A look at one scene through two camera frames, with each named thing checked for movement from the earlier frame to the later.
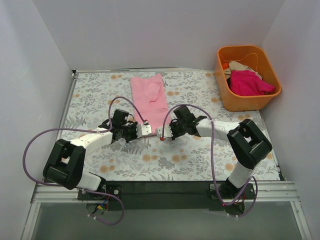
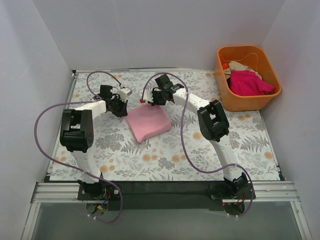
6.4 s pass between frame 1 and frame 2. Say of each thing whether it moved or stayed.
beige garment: stayed
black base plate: stayed
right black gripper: moved
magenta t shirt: stayed
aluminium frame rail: stayed
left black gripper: moved
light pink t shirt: moved
